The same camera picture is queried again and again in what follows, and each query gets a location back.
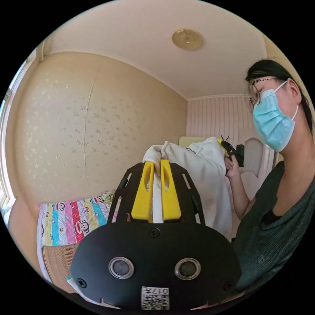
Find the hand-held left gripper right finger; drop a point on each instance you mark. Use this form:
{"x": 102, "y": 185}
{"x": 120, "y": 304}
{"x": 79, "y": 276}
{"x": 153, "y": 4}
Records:
{"x": 169, "y": 197}

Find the person's right hand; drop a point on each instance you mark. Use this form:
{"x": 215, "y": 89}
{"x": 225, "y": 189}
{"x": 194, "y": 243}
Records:
{"x": 233, "y": 169}

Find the round ceiling lamp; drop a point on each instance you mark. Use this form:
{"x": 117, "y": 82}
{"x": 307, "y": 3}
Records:
{"x": 187, "y": 39}

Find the person's body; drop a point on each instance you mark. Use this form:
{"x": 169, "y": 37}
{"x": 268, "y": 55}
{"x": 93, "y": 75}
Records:
{"x": 270, "y": 221}

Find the white pants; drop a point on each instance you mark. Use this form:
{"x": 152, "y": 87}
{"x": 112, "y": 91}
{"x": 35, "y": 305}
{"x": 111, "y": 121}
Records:
{"x": 204, "y": 172}

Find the person's right forearm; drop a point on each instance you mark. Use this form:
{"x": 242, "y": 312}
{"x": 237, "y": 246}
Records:
{"x": 240, "y": 197}

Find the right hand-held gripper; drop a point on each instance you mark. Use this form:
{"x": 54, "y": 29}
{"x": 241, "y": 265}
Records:
{"x": 231, "y": 150}

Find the bed with woven mat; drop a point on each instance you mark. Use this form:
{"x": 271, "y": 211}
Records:
{"x": 61, "y": 260}

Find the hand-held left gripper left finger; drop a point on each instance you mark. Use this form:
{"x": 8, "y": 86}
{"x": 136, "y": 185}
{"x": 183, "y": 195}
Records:
{"x": 142, "y": 197}

